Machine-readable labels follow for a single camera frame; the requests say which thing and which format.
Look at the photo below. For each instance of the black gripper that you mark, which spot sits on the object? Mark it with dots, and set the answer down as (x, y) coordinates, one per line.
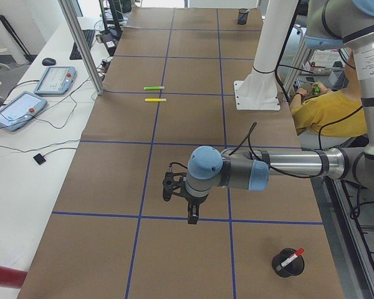
(196, 200)

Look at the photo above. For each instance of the red white marker pen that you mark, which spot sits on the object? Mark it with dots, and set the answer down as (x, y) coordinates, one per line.
(290, 258)

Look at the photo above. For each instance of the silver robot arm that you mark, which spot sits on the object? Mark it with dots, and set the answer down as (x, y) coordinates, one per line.
(330, 25)

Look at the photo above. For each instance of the yellow highlighter pen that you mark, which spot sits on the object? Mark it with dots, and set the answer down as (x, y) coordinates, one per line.
(155, 100)

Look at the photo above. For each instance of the green highlighter pen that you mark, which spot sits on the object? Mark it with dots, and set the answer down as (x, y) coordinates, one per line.
(154, 88)

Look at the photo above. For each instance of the blue tape line crosswise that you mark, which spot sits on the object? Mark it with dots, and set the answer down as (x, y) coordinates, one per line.
(170, 93)

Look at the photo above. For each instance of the small black sensor pad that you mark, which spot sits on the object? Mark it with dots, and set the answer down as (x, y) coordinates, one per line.
(39, 159)

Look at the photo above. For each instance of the person in yellow shirt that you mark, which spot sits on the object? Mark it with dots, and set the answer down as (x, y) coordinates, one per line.
(332, 114)

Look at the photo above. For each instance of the green clamp tool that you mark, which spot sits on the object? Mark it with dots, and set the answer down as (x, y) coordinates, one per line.
(315, 90)

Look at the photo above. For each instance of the blue teach pendant far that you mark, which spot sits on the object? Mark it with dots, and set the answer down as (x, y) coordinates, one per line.
(56, 81)

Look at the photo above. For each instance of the blue teach pendant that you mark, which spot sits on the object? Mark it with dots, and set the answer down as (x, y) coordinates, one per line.
(20, 110)
(56, 81)

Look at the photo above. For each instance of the blue tape line lengthwise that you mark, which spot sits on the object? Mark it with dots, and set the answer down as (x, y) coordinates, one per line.
(143, 196)

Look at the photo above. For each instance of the black mesh cup near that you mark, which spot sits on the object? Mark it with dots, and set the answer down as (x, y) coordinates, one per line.
(242, 18)

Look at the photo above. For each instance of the blue teach pendant near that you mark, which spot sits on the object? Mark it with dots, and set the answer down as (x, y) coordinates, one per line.
(20, 110)

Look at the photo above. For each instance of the red bottle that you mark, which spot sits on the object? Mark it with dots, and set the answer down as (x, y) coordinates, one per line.
(12, 278)

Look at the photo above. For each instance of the black computer mouse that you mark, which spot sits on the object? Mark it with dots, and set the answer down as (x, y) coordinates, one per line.
(48, 61)

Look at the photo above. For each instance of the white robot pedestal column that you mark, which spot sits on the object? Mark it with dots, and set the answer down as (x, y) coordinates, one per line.
(259, 90)

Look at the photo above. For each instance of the grey aluminium frame post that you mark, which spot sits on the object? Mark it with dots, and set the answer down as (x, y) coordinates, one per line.
(78, 36)

